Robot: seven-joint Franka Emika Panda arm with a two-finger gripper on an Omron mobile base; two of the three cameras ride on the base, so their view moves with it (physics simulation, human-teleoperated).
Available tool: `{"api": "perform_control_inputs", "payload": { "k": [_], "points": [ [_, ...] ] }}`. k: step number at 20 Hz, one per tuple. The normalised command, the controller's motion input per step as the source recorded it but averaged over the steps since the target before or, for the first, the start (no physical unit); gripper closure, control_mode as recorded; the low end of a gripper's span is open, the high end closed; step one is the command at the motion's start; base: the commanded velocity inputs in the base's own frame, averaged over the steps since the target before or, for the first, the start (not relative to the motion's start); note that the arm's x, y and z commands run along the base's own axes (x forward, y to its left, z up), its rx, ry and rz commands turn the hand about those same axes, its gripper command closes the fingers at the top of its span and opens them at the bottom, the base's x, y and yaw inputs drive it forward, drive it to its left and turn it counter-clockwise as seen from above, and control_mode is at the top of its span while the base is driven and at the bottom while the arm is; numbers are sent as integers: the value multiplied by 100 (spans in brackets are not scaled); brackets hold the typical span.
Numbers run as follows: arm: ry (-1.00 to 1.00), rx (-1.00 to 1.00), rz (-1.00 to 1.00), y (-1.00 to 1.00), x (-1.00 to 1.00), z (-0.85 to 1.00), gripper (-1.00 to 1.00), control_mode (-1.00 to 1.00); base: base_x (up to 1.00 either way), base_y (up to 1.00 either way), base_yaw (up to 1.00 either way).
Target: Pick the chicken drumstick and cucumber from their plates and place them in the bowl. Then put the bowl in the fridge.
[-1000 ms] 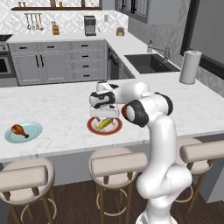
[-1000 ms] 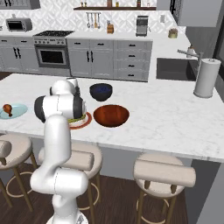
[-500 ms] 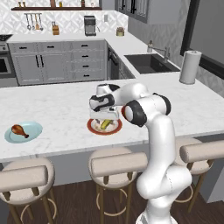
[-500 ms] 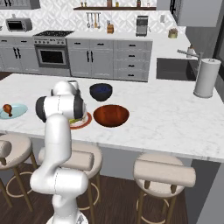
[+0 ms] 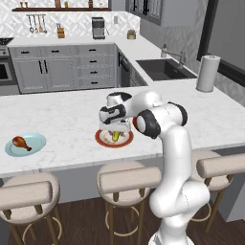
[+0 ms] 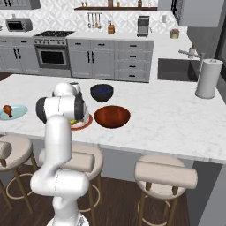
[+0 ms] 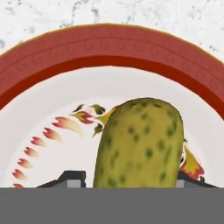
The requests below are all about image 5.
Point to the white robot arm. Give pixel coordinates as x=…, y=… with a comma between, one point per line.
x=173, y=150

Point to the white wall socket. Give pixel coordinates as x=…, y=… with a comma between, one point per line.
x=115, y=19

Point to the black framed window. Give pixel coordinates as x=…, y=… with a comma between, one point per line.
x=225, y=35

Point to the silver black coffee machine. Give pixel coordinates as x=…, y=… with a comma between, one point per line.
x=98, y=28

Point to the rail with hanging tools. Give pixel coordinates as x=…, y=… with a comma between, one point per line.
x=36, y=24

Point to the small yellow shelf bottle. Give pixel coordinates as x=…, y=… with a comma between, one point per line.
x=66, y=4

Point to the red rimmed white plate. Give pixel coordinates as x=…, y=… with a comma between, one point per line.
x=103, y=140

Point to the small brown shelf bottle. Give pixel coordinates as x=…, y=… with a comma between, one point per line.
x=57, y=3
x=90, y=3

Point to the light blue plate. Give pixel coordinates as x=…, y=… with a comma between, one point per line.
x=35, y=142

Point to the wooden knife block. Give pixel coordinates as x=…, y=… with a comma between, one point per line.
x=60, y=32

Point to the grey base cupboard run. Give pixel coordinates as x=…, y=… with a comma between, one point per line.
x=63, y=68

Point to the silver sink tap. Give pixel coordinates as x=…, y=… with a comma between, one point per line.
x=181, y=57

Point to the dark kitchen sink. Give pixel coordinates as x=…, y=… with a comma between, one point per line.
x=162, y=70

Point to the steel oven with hob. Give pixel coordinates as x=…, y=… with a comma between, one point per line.
x=5, y=68

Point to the yellow green cucumber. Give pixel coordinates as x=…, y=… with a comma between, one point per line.
x=115, y=137

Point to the white paper towel roll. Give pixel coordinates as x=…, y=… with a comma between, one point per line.
x=208, y=73

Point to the brown chicken drumstick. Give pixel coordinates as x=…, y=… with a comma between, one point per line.
x=19, y=142

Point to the black dishwasher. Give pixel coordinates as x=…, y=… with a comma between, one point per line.
x=123, y=68

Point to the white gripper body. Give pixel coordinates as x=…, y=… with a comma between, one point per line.
x=108, y=126

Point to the white soap dispenser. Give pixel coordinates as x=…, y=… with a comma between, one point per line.
x=164, y=51

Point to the beige round bar stool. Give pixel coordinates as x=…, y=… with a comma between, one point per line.
x=25, y=194
x=220, y=166
x=127, y=178

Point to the dark wooden wall shelf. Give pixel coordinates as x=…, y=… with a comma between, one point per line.
x=60, y=9

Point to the brown round jar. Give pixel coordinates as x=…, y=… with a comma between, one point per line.
x=131, y=34

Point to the grey wall cupboards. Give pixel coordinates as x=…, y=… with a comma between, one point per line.
x=166, y=11

